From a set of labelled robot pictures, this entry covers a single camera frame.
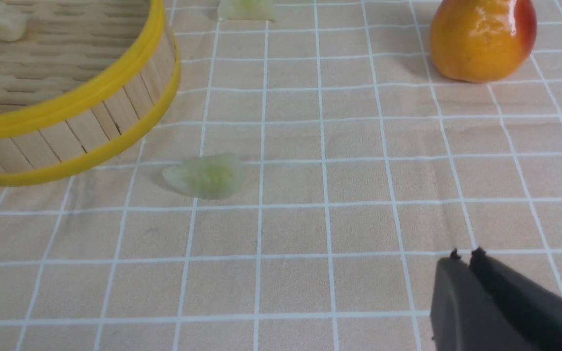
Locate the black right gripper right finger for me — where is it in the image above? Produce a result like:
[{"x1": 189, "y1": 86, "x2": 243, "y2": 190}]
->
[{"x1": 469, "y1": 247, "x2": 562, "y2": 351}]

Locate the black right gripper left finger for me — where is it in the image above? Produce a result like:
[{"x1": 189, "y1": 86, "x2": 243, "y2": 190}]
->
[{"x1": 430, "y1": 249, "x2": 538, "y2": 351}]

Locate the pale green dumpling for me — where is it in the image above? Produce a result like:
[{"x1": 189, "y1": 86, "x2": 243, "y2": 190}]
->
[
  {"x1": 217, "y1": 0, "x2": 277, "y2": 21},
  {"x1": 162, "y1": 153, "x2": 244, "y2": 200}
]

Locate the bamboo steamer tray yellow rim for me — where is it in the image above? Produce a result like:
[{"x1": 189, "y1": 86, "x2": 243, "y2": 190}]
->
[{"x1": 0, "y1": 0, "x2": 181, "y2": 186}]

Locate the beige checkered tablecloth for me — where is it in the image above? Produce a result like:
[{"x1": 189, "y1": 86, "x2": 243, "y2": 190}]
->
[{"x1": 0, "y1": 0, "x2": 562, "y2": 351}]

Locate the orange red toy pear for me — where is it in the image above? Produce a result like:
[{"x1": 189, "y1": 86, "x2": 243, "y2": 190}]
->
[{"x1": 429, "y1": 0, "x2": 537, "y2": 83}]

